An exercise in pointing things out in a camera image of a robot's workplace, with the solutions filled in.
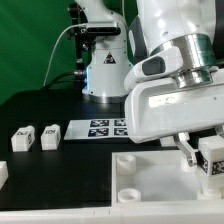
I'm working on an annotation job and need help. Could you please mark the black cables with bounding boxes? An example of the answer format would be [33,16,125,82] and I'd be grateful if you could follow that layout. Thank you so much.
[41,70,88,92]

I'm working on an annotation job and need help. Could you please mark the white front fence bar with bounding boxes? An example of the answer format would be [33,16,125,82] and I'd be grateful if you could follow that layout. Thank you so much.
[0,201,224,224]

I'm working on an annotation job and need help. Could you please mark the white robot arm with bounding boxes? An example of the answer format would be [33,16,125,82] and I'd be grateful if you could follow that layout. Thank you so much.
[76,0,224,166]

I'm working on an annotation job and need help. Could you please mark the white left obstacle block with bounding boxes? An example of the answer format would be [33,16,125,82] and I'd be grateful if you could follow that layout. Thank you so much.
[0,161,8,190]

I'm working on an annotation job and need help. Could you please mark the white cable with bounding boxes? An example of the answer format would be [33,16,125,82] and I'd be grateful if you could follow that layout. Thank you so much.
[42,23,88,88]

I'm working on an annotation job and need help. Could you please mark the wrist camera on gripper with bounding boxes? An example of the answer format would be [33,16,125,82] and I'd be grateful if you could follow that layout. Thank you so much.
[124,48,183,91]

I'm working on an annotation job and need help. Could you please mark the white marker sheet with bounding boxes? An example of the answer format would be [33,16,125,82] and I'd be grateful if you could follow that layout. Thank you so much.
[64,118,128,140]

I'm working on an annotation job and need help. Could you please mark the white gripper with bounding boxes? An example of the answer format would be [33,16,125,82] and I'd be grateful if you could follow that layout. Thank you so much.
[125,69,224,167]

